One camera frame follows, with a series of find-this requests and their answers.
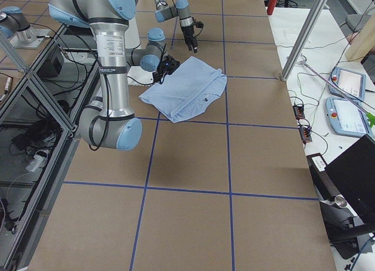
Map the black relay module far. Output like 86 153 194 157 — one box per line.
292 104 306 119

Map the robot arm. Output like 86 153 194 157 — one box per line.
154 0 204 53
49 0 179 151

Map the red fire extinguisher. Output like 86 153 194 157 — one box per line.
267 0 277 15

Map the near teach pendant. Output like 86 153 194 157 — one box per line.
325 97 374 138

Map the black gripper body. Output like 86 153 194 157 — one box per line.
152 63 173 84
180 25 196 44

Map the light blue t-shirt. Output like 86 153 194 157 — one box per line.
139 56 227 123

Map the aluminium frame post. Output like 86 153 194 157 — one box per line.
281 0 328 81

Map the far teach pendant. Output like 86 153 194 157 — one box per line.
329 67 366 100

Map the black relay module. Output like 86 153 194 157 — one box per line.
297 119 312 145
292 104 306 119

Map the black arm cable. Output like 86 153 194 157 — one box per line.
156 0 206 42
87 42 173 152

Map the aluminium frame rack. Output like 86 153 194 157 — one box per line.
1 23 98 270

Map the teach pendant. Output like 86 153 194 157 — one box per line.
329 67 366 100
325 97 374 138

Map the black relay module near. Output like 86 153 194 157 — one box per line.
297 119 312 145

